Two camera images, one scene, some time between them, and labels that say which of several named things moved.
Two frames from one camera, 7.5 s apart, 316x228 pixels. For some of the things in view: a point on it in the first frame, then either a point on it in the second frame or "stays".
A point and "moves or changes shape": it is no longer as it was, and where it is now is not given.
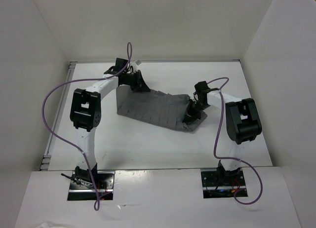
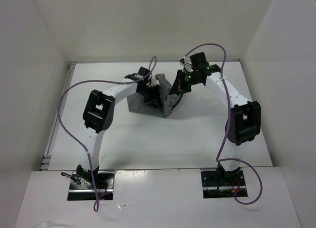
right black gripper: [190, 115] -> [179, 86]
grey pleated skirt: [167, 109] moves or changes shape
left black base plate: [105, 183] stays
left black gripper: [140, 83] -> [154, 99]
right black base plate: [219, 183] stays
